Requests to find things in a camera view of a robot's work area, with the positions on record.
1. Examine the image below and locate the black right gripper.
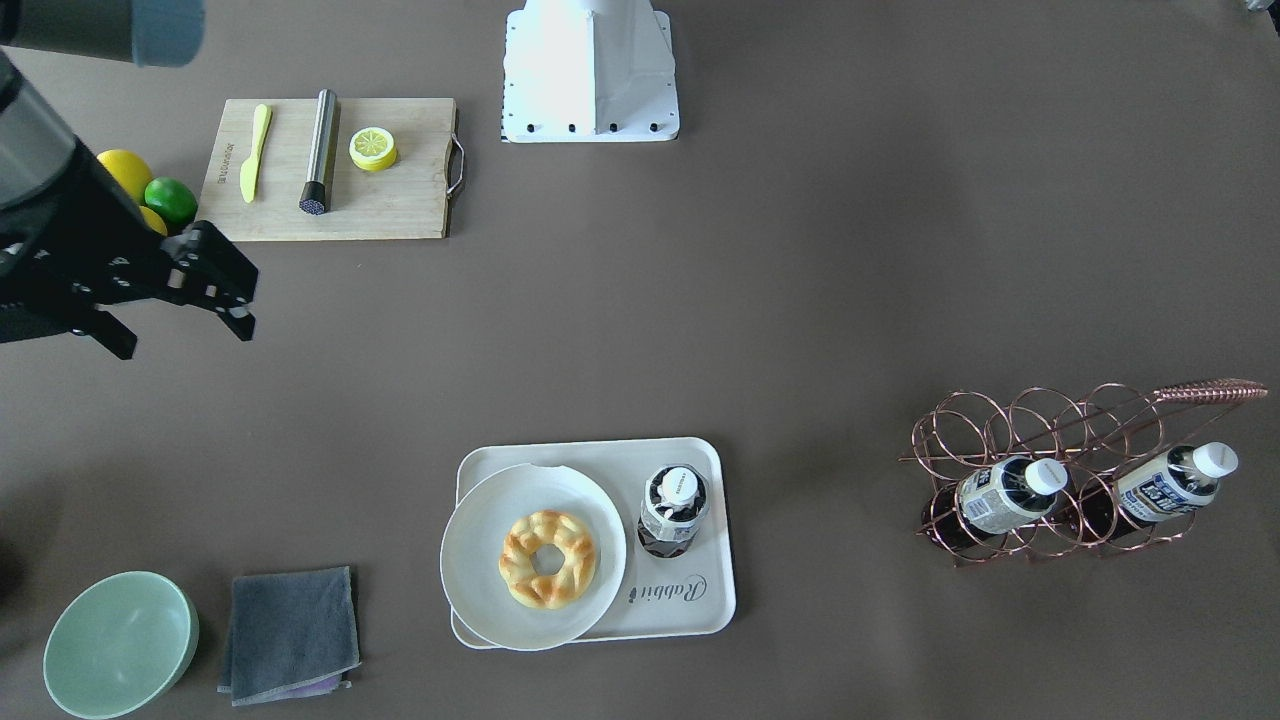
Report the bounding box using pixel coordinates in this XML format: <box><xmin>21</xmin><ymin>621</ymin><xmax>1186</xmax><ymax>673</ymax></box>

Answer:
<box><xmin>1</xmin><ymin>150</ymin><xmax>259</xmax><ymax>360</ymax></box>

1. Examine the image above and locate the tea bottle white cap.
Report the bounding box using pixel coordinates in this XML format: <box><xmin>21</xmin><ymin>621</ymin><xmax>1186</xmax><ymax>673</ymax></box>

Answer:
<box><xmin>637</xmin><ymin>464</ymin><xmax>708</xmax><ymax>559</ymax></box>

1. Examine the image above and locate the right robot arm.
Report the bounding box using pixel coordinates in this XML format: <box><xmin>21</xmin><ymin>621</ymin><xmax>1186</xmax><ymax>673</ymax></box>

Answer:
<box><xmin>1</xmin><ymin>1</ymin><xmax>259</xmax><ymax>359</ymax></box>

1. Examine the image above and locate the white rectangular tray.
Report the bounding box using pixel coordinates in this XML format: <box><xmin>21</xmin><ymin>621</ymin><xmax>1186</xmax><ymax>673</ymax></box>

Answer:
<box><xmin>440</xmin><ymin>437</ymin><xmax>737</xmax><ymax>651</ymax></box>

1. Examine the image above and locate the tea bottle in rack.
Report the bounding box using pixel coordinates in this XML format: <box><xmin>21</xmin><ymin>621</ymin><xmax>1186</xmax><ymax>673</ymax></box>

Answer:
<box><xmin>922</xmin><ymin>455</ymin><xmax>1069</xmax><ymax>550</ymax></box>
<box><xmin>1071</xmin><ymin>442</ymin><xmax>1239</xmax><ymax>539</ymax></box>

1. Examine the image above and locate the yellow lemon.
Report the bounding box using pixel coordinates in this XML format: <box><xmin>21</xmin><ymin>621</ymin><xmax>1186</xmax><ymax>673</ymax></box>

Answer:
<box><xmin>96</xmin><ymin>149</ymin><xmax>154</xmax><ymax>205</ymax></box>
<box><xmin>137</xmin><ymin>205</ymin><xmax>169</xmax><ymax>237</ymax></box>

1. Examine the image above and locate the green lime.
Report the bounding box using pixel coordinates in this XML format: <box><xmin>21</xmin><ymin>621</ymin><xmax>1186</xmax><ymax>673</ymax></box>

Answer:
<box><xmin>142</xmin><ymin>176</ymin><xmax>198</xmax><ymax>229</ymax></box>

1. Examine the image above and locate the steel muddler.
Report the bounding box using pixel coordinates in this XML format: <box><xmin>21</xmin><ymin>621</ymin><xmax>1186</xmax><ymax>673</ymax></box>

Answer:
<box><xmin>298</xmin><ymin>88</ymin><xmax>338</xmax><ymax>217</ymax></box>

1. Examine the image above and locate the yellow-green plastic knife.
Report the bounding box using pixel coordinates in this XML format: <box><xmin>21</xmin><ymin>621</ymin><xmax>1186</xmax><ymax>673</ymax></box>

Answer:
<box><xmin>239</xmin><ymin>104</ymin><xmax>273</xmax><ymax>204</ymax></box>

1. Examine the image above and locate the half lemon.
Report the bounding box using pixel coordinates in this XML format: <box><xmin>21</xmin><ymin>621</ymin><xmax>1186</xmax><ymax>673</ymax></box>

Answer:
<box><xmin>348</xmin><ymin>126</ymin><xmax>399</xmax><ymax>173</ymax></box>

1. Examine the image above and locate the wooden cutting board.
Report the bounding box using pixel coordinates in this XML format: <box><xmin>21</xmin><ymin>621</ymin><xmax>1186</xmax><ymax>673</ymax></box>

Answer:
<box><xmin>191</xmin><ymin>97</ymin><xmax>467</xmax><ymax>243</ymax></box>

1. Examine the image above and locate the green bowl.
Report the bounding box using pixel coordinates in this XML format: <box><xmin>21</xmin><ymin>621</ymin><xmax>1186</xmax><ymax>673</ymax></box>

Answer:
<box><xmin>42</xmin><ymin>571</ymin><xmax>200</xmax><ymax>719</ymax></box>

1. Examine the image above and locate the grey folded cloth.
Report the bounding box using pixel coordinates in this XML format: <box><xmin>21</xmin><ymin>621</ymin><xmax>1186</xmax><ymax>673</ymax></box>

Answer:
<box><xmin>218</xmin><ymin>566</ymin><xmax>362</xmax><ymax>707</ymax></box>

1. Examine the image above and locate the white round plate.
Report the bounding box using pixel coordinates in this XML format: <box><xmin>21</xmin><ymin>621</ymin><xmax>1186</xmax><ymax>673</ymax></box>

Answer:
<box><xmin>440</xmin><ymin>464</ymin><xmax>627</xmax><ymax>651</ymax></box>

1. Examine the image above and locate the braided ring bread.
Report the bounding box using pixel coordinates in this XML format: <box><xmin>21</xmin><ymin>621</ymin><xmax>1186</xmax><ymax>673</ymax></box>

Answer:
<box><xmin>498</xmin><ymin>510</ymin><xmax>598</xmax><ymax>610</ymax></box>

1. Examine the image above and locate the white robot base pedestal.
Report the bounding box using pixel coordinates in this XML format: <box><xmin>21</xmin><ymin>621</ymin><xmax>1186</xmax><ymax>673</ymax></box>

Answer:
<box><xmin>500</xmin><ymin>1</ymin><xmax>681</xmax><ymax>143</ymax></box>

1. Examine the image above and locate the copper wire bottle rack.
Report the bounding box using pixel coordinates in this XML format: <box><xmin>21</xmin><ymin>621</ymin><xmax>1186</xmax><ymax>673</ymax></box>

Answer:
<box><xmin>911</xmin><ymin>378</ymin><xmax>1268</xmax><ymax>564</ymax></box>

